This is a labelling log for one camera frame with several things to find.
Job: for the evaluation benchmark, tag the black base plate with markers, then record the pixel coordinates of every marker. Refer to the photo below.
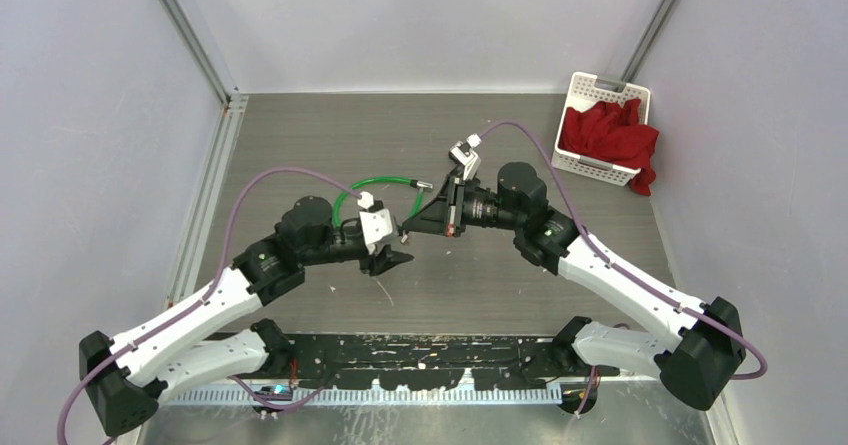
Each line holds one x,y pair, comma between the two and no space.
422,362

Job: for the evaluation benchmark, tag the white plastic basket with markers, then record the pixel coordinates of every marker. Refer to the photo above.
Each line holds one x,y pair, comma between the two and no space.
583,92

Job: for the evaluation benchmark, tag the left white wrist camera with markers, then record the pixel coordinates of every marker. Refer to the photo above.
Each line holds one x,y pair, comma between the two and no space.
377,223

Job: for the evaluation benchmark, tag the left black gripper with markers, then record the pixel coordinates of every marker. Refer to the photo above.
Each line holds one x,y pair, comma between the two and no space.
385,258

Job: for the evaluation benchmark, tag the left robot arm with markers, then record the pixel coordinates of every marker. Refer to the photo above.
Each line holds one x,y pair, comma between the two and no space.
127,376

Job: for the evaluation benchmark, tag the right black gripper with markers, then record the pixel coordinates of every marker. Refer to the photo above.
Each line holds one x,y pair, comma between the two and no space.
445,213

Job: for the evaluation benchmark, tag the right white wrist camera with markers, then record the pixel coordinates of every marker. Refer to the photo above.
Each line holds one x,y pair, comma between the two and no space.
464,154

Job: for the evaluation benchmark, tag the aluminium front rail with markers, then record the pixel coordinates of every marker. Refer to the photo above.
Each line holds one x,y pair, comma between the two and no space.
278,392

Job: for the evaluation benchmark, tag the left aluminium frame post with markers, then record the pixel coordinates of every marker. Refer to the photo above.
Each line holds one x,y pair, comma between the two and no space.
193,29

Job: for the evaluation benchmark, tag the right aluminium frame post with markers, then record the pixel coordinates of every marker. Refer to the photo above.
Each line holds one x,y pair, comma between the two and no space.
660,17

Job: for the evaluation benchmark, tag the red cloth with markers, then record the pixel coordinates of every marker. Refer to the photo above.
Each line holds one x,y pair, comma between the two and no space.
613,133

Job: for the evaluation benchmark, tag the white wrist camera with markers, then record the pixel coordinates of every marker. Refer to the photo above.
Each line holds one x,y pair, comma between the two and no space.
464,154
377,223

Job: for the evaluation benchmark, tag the aluminium frame post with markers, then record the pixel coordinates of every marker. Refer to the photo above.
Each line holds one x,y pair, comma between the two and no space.
660,17
193,29

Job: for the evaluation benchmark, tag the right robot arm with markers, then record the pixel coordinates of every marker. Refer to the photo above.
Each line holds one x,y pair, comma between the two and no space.
689,345

